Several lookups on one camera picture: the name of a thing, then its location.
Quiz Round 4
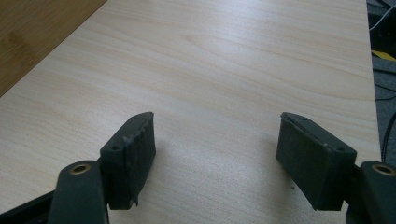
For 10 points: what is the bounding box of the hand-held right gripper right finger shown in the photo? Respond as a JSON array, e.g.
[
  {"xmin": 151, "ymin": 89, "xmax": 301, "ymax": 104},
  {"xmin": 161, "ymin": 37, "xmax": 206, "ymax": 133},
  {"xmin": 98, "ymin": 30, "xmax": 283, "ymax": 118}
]
[{"xmin": 275, "ymin": 111, "xmax": 358, "ymax": 212}]

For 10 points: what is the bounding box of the white cable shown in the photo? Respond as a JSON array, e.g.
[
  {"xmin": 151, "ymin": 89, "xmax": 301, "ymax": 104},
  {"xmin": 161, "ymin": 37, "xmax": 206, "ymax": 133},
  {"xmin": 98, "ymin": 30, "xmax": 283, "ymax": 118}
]
[{"xmin": 368, "ymin": 4, "xmax": 396, "ymax": 32}]

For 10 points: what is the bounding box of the stand base with striped tape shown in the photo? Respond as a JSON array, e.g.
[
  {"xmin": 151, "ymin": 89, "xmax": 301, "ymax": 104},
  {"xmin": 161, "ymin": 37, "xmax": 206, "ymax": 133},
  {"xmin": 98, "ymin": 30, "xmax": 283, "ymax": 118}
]
[{"xmin": 371, "ymin": 49, "xmax": 396, "ymax": 63}]

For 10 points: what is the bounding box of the wooden box with window lid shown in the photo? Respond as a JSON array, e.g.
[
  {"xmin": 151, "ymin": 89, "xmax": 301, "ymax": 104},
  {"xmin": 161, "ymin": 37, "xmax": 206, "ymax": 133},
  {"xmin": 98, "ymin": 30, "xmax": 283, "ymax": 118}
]
[{"xmin": 0, "ymin": 0, "xmax": 108, "ymax": 98}]

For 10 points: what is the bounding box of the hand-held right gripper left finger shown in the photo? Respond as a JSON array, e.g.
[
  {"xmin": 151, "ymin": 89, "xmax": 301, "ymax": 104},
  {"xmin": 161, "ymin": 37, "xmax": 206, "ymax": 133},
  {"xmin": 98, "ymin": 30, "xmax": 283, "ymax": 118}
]
[{"xmin": 99, "ymin": 111, "xmax": 157, "ymax": 211}]

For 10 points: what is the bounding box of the black floor cable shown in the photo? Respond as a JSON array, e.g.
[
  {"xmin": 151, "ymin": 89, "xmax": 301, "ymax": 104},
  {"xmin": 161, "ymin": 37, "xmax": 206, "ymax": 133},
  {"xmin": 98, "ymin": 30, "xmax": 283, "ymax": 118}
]
[{"xmin": 380, "ymin": 111, "xmax": 396, "ymax": 163}]

